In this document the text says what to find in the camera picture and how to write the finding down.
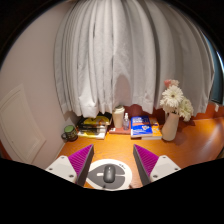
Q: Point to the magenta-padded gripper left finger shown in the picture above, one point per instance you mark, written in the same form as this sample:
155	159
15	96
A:
63	166

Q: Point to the clear spray bottle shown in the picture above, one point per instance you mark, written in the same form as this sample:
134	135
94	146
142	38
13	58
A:
126	122

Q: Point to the dark green mug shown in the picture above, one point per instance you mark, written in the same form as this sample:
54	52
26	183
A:
70	133

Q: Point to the black computer mouse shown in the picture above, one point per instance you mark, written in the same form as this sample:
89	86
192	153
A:
109	174

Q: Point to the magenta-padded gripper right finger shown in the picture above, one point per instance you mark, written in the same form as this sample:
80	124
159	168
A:
163	166

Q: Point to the orange yellow book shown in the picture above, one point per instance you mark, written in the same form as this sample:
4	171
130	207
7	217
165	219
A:
156	131

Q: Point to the red book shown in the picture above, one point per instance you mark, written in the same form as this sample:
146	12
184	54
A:
115	131

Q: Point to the white ceramic vase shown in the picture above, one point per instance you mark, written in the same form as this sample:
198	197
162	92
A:
170	128

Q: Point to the white tumbler cup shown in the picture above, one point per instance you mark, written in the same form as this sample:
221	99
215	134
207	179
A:
118	117

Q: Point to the round white grey mouse pad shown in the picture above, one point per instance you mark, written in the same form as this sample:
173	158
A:
123	173

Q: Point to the white curtain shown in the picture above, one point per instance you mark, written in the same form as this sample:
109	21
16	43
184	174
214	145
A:
126	50

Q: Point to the blue book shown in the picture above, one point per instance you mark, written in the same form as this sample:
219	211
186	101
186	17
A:
140	126

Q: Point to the yellow white book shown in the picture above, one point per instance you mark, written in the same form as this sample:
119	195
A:
90	134

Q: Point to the white flower bouquet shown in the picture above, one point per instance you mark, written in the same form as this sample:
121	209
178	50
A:
173	98

